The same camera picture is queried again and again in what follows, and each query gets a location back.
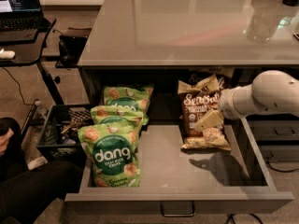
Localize brown sea salt chip bag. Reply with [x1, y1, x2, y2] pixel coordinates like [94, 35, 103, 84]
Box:
[178, 75, 231, 151]

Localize white object on desk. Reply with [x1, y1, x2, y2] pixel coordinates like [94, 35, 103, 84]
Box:
[0, 49, 15, 60]

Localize middle green dang chip bag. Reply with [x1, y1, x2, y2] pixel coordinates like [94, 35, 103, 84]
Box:
[91, 105, 145, 129]

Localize black side desk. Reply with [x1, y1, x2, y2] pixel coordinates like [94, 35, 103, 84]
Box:
[0, 16, 64, 105]

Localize rear green dang chip bag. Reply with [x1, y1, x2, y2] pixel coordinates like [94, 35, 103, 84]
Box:
[104, 84, 154, 125]

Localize seated person in black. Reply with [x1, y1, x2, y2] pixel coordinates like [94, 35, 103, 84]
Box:
[0, 118, 82, 224]

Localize green dang chip bag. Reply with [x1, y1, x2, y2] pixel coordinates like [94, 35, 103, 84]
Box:
[78, 120, 141, 188]
[91, 105, 145, 129]
[104, 84, 154, 125]

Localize black plastic crate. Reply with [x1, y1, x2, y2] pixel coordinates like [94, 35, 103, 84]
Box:
[36, 105, 92, 163]

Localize front green dang chip bag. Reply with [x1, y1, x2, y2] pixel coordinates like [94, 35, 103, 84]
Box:
[78, 120, 141, 188]

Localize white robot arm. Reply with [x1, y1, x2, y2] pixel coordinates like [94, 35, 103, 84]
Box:
[194, 70, 299, 132]

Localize metal drawer handle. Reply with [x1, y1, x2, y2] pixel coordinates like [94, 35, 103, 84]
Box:
[160, 201, 195, 217]

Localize dark box on floor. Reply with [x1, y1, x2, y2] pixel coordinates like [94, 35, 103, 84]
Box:
[58, 27, 92, 67]

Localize black laptop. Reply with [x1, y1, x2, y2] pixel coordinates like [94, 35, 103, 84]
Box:
[0, 0, 43, 32]

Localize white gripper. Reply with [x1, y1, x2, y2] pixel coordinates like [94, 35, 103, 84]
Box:
[194, 87, 246, 132]

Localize grey open drawer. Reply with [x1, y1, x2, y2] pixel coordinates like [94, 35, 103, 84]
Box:
[64, 67, 294, 216]

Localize black cable on floor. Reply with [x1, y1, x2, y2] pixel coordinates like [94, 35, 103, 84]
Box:
[264, 161, 299, 174]

